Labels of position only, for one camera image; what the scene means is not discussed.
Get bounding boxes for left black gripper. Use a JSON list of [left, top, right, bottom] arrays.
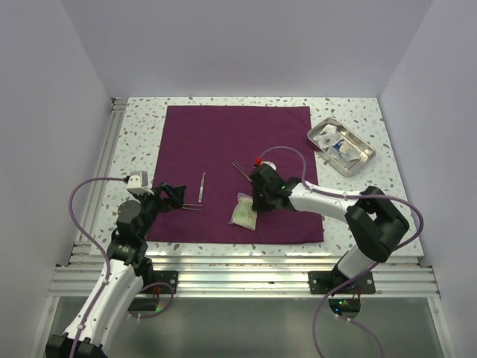
[[133, 182, 185, 239]]

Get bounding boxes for green gauze bag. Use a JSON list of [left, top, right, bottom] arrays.
[[229, 193, 257, 231]]

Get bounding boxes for thin dark tweezers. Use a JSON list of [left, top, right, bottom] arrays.
[[232, 161, 252, 183]]

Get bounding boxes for clear pouch with small parts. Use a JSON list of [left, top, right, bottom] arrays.
[[315, 125, 337, 149]]

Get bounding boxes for clear bag blue white gloves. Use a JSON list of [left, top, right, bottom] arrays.
[[329, 139, 360, 163]]

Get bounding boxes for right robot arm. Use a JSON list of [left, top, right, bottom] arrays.
[[250, 163, 409, 293]]

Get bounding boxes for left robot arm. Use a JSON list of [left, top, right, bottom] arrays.
[[45, 176, 186, 357]]

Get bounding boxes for silver tweezers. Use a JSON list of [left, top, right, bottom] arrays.
[[198, 172, 206, 203]]

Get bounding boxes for purple cloth mat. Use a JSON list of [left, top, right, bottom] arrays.
[[148, 106, 323, 245]]

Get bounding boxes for metal tray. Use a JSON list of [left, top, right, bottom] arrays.
[[306, 117, 376, 178]]

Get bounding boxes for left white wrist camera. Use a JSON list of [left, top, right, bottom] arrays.
[[126, 171, 153, 195]]

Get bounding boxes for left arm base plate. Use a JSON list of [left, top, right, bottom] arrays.
[[143, 270, 179, 295]]

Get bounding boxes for aluminium frame rails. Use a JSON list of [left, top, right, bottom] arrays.
[[35, 97, 458, 358]]

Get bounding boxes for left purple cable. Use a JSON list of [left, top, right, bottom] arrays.
[[69, 177, 176, 358]]

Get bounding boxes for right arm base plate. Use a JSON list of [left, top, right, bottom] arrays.
[[308, 271, 376, 295]]

